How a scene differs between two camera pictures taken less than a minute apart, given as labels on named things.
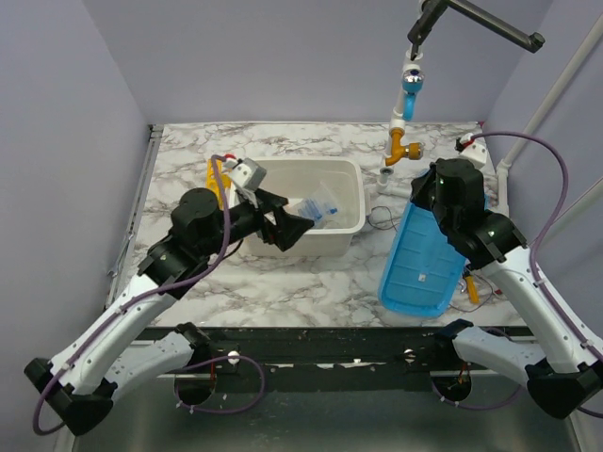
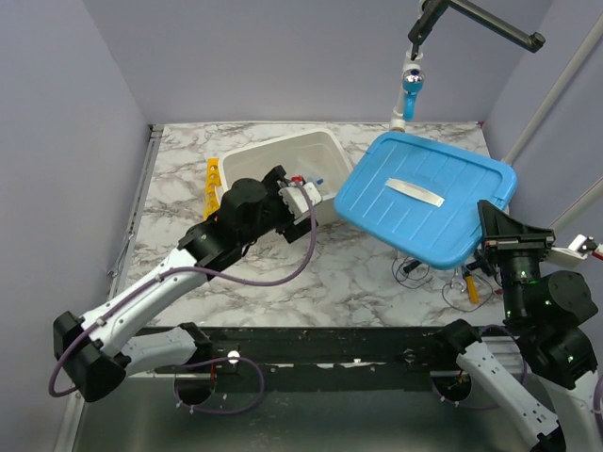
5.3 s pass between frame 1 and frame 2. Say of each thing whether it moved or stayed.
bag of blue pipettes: moved
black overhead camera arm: stayed
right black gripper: moved
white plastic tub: moved
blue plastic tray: moved
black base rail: stayed
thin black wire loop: moved
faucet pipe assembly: stayed
